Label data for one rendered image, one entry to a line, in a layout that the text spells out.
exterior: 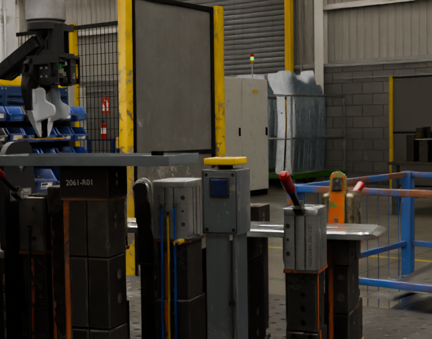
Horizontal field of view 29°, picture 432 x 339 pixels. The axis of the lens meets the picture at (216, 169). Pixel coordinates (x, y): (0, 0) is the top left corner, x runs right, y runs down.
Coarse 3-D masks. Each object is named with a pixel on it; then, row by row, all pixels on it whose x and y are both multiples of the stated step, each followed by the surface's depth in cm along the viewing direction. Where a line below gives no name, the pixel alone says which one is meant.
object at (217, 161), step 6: (204, 162) 146; (210, 162) 146; (216, 162) 145; (222, 162) 145; (228, 162) 144; (234, 162) 144; (240, 162) 146; (246, 162) 149; (222, 168) 147; (228, 168) 147
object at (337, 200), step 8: (336, 176) 189; (344, 176) 188; (336, 184) 188; (344, 184) 188; (336, 192) 188; (344, 192) 188; (336, 200) 188; (344, 200) 187; (328, 208) 188; (336, 208) 188; (344, 208) 187; (328, 216) 188; (336, 216) 187; (344, 216) 187
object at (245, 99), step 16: (224, 80) 1367; (240, 80) 1403; (256, 80) 1442; (240, 96) 1404; (256, 96) 1441; (240, 112) 1404; (256, 112) 1442; (240, 128) 1401; (256, 128) 1443; (240, 144) 1406; (256, 144) 1444; (256, 160) 1445; (256, 176) 1446; (256, 192) 1452
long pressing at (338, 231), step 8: (128, 224) 187; (136, 224) 187; (256, 224) 184; (264, 224) 184; (272, 224) 183; (280, 224) 183; (328, 224) 182; (336, 224) 182; (344, 224) 181; (352, 224) 181; (360, 224) 181; (368, 224) 181; (128, 232) 182; (136, 232) 181; (248, 232) 172; (256, 232) 172; (264, 232) 171; (272, 232) 171; (280, 232) 170; (328, 232) 167; (336, 232) 166; (344, 232) 166; (352, 232) 165; (360, 232) 165; (368, 232) 165; (376, 232) 170; (384, 232) 175
